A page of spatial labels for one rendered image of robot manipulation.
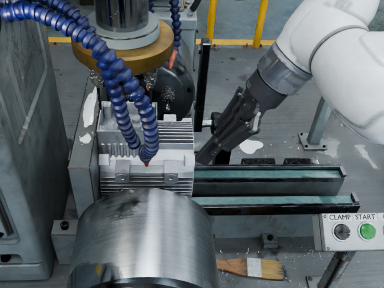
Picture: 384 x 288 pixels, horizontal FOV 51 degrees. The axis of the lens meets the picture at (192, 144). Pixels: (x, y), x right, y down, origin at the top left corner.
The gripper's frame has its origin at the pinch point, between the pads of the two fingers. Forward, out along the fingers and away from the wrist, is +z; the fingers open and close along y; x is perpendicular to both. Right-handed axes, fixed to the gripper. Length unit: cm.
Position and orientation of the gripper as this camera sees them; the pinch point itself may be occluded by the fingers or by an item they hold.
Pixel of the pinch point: (209, 151)
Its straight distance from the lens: 83.9
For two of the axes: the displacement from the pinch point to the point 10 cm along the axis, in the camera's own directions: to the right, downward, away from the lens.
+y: 0.7, 6.8, -7.3
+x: 8.3, 3.7, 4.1
